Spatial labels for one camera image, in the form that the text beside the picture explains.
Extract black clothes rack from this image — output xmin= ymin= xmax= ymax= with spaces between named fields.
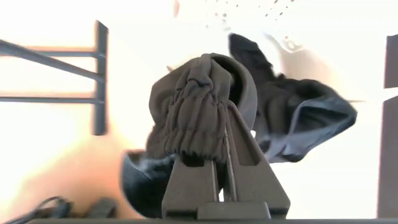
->
xmin=0 ymin=20 xmax=109 ymax=137

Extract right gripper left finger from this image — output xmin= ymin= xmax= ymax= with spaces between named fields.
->
xmin=161 ymin=155 xmax=219 ymax=218

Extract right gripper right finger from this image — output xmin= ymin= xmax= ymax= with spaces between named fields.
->
xmin=223 ymin=101 xmax=292 ymax=218

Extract black shorts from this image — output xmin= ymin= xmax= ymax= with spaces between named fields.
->
xmin=120 ymin=52 xmax=259 ymax=218

